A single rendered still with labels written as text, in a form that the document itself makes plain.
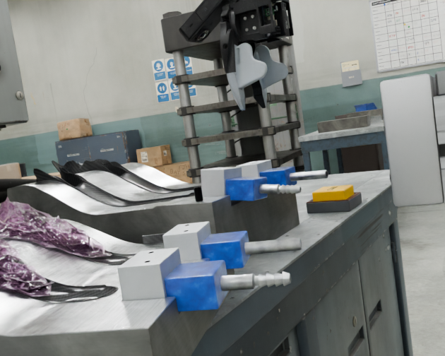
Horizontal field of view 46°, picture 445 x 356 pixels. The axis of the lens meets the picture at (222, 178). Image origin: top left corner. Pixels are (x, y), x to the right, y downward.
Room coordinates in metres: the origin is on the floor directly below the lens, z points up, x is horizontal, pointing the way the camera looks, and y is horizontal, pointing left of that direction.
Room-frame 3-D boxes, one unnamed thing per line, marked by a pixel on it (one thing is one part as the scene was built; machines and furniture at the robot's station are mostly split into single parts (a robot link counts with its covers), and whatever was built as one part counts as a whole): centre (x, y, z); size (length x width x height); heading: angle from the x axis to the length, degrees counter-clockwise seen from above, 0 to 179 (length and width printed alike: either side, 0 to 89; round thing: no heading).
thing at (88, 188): (0.86, 0.16, 0.92); 0.35 x 0.16 x 0.09; 59
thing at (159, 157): (7.58, 0.74, 0.42); 0.86 x 0.33 x 0.83; 69
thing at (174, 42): (5.43, -0.35, 1.03); 1.54 x 0.94 x 2.06; 159
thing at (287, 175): (0.78, -0.09, 0.89); 0.13 x 0.05 x 0.05; 59
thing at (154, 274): (0.41, 0.02, 0.86); 0.13 x 0.05 x 0.05; 76
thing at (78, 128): (8.00, 2.10, 1.26); 0.42 x 0.33 x 0.29; 69
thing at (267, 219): (0.87, 0.17, 0.87); 0.50 x 0.26 x 0.14; 59
